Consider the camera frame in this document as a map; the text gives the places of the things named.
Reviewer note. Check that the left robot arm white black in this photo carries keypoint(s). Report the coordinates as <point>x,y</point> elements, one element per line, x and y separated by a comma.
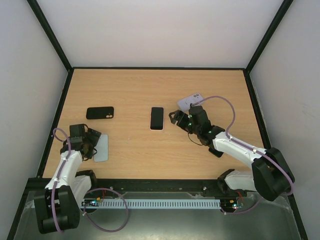
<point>57,206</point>

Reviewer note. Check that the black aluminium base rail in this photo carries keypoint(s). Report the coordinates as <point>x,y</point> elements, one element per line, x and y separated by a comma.
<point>205,187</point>

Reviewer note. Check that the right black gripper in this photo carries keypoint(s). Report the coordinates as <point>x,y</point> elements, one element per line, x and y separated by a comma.
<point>181,118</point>

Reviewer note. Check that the black smartphone right side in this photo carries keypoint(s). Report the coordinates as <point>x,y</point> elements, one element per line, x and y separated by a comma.
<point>215,152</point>

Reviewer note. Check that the white slotted cable duct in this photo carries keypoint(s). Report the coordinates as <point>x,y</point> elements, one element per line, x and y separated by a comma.
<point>152,204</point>

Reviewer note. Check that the light blue smartphone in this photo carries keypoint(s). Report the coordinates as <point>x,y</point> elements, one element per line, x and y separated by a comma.
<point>102,149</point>

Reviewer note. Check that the pink phone case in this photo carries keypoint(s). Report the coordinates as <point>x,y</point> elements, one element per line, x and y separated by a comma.
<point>163,118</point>

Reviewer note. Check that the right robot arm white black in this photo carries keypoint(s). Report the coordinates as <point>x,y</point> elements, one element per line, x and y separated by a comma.
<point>269,174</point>

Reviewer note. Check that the black enclosure frame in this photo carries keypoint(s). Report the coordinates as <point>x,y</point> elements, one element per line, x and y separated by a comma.
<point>38,181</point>

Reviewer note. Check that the black phone case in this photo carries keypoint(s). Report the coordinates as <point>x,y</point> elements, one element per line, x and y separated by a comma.
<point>100,113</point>

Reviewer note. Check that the lilac magsafe phone case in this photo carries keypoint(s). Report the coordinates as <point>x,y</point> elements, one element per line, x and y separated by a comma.
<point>185,103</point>

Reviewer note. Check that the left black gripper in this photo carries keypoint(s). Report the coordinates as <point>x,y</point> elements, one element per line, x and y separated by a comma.
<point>94,137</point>

